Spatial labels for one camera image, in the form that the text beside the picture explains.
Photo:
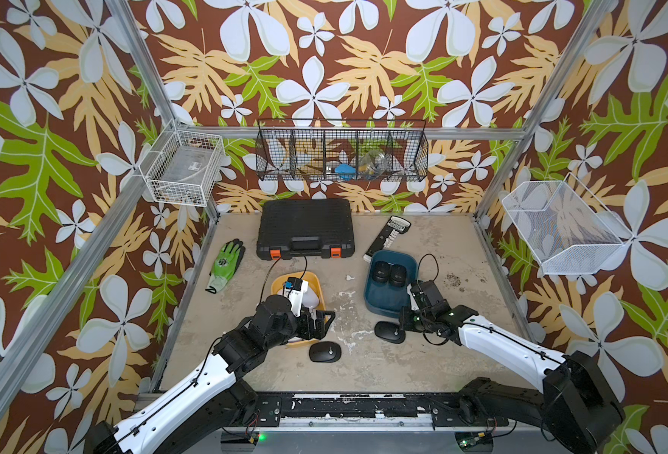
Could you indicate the yellow plastic tray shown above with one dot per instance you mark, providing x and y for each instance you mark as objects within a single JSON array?
[{"x": 285, "y": 322}]

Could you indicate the green work glove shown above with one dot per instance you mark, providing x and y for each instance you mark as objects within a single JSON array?
[{"x": 225, "y": 265}]

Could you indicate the white mouse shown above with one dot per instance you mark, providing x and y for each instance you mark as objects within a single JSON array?
[{"x": 309, "y": 299}]

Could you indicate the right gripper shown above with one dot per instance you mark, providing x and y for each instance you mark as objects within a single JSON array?
[{"x": 403, "y": 321}]

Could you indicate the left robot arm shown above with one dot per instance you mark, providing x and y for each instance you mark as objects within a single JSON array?
[{"x": 209, "y": 396}]

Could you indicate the black tool case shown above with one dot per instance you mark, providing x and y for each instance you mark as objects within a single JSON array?
[{"x": 306, "y": 228}]

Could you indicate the white wire basket right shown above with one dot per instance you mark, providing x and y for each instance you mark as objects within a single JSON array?
[{"x": 568, "y": 229}]

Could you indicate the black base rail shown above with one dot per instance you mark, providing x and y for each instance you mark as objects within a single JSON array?
[{"x": 268, "y": 410}]

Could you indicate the white wire basket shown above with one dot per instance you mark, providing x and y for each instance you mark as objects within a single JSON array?
[
  {"x": 182, "y": 165},
  {"x": 568, "y": 229}
]

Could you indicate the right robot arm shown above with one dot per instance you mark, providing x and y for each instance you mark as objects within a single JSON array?
[{"x": 568, "y": 396}]

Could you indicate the black wire basket back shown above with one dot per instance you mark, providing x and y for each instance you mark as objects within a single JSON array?
[{"x": 311, "y": 148}]

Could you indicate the teal plastic tray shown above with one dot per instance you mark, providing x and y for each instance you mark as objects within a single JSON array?
[{"x": 383, "y": 299}]

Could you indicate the white wire basket left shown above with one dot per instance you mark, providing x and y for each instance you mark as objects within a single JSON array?
[{"x": 182, "y": 165}]

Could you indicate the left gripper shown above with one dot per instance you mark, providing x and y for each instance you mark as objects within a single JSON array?
[{"x": 318, "y": 328}]

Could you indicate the black mouse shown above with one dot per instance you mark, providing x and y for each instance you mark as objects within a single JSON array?
[
  {"x": 390, "y": 332},
  {"x": 398, "y": 277},
  {"x": 381, "y": 272},
  {"x": 325, "y": 352}
]

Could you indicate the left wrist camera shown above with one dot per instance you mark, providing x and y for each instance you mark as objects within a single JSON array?
[{"x": 294, "y": 290}]

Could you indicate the blue object in basket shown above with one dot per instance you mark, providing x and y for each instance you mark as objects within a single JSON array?
[{"x": 344, "y": 172}]

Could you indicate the black bit holder strip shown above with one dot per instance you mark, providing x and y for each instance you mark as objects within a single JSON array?
[{"x": 395, "y": 226}]

